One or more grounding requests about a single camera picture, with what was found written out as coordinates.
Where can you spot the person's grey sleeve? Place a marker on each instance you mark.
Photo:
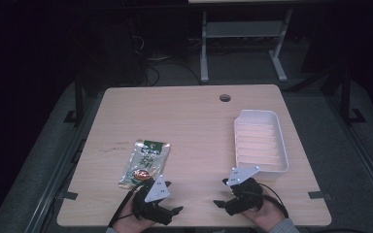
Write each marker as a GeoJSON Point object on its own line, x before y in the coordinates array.
{"type": "Point", "coordinates": [285, 226]}
{"type": "Point", "coordinates": [110, 230]}

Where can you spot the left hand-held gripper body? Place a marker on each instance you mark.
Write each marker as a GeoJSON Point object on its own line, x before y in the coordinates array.
{"type": "Point", "coordinates": [155, 192]}

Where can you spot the white metal table frame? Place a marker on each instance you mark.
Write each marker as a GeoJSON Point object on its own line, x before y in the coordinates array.
{"type": "Point", "coordinates": [244, 29]}

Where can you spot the person's left hand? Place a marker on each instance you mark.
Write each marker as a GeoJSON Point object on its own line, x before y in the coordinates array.
{"type": "Point", "coordinates": [129, 223]}

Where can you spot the white plastic tray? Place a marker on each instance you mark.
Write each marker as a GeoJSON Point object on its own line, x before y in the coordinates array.
{"type": "Point", "coordinates": [260, 142]}

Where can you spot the green and clear snack packet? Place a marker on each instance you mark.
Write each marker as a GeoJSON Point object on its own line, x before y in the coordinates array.
{"type": "Point", "coordinates": [145, 158]}

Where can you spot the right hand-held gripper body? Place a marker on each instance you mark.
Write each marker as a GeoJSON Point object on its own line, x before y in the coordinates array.
{"type": "Point", "coordinates": [244, 194]}

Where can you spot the person's right grey sleeve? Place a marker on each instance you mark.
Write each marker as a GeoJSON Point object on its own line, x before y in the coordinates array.
{"type": "Point", "coordinates": [285, 226]}

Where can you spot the black tape strip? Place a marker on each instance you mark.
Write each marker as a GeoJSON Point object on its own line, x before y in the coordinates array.
{"type": "Point", "coordinates": [315, 194]}
{"type": "Point", "coordinates": [70, 195]}

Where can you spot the person's left grey sleeve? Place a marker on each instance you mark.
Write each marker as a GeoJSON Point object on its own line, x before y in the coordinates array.
{"type": "Point", "coordinates": [110, 230]}

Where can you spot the person's right hand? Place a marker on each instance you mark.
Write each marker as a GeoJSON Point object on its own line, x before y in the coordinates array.
{"type": "Point", "coordinates": [268, 216]}

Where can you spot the black metal stand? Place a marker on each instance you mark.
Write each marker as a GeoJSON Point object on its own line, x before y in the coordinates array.
{"type": "Point", "coordinates": [346, 97]}
{"type": "Point", "coordinates": [78, 103]}

